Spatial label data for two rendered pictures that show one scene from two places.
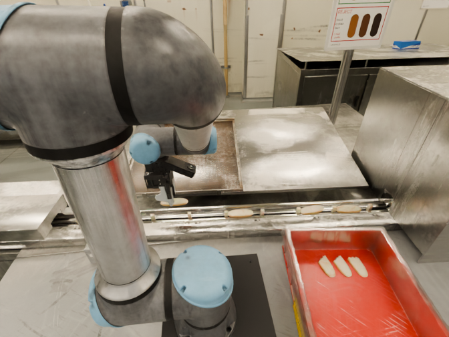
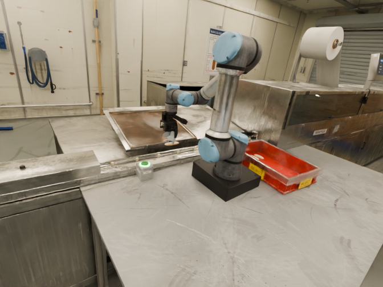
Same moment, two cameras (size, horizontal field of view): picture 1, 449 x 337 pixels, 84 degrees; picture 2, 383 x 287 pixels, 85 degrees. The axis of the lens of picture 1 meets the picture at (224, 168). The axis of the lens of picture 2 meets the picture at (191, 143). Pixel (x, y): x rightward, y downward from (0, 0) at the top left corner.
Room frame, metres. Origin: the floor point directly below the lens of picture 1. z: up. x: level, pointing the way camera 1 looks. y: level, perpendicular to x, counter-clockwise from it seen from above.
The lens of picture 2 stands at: (-0.40, 0.79, 1.45)
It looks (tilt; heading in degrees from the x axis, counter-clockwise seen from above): 23 degrees down; 325
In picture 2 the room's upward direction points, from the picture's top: 7 degrees clockwise
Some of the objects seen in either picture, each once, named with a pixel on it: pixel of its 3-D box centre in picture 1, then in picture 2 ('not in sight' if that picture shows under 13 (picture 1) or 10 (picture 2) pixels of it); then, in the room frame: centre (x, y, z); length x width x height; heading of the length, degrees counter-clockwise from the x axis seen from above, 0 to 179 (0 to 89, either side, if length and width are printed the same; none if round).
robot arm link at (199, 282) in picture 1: (200, 283); (233, 144); (0.27, 0.06, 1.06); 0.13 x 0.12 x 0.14; 95
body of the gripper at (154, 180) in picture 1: (158, 168); (169, 120); (0.67, 0.22, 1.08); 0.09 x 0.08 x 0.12; 92
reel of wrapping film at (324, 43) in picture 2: not in sight; (315, 57); (0.79, -1.36, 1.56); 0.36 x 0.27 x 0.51; 2
